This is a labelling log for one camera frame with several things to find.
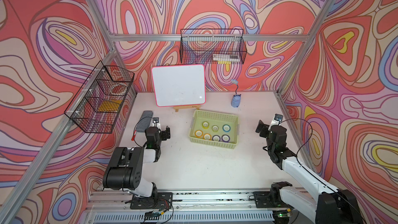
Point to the black wire basket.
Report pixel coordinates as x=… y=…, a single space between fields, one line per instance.
x=105 y=82
x=198 y=45

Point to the black wire basket left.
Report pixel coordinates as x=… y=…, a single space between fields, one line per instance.
x=105 y=82

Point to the purple tape roll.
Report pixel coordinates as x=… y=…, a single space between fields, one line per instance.
x=216 y=138
x=226 y=138

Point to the clear yellowish tape roll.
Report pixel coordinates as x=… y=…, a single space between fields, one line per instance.
x=215 y=128

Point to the red marker pen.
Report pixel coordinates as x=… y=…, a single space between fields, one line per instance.
x=133 y=137

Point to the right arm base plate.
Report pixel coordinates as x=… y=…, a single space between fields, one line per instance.
x=264 y=199

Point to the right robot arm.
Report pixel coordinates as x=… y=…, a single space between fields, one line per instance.
x=326 y=203

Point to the blue mouse shaped lamp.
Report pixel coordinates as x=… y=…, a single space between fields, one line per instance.
x=235 y=102

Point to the green plastic storage basket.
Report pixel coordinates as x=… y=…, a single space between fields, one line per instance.
x=214 y=118

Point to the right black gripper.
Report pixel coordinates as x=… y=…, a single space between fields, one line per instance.
x=264 y=128

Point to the black wire basket back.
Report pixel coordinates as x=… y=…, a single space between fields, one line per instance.
x=198 y=45

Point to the yellow sponge in basket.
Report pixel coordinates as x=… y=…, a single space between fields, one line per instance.
x=109 y=106

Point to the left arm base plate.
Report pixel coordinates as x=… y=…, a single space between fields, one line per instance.
x=162 y=201

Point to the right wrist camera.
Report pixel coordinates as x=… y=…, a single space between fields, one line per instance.
x=277 y=120

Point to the grey box in basket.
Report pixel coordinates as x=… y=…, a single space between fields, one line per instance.
x=223 y=58

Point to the green circuit board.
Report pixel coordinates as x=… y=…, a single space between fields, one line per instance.
x=153 y=215

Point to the pink framed whiteboard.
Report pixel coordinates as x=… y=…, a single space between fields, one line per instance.
x=179 y=85

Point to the grey whiteboard eraser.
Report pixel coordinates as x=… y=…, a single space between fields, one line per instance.
x=144 y=122

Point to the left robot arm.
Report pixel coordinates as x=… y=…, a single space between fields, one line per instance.
x=125 y=168

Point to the orange tape roll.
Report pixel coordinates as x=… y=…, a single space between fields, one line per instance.
x=207 y=137
x=199 y=134

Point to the blue tape roll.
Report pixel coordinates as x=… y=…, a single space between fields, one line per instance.
x=226 y=128

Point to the wooden whiteboard stand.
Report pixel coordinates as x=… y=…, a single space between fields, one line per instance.
x=185 y=107

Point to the yellow green tape roll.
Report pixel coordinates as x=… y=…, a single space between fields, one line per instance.
x=205 y=125

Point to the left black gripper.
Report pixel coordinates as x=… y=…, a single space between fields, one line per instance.
x=162 y=134

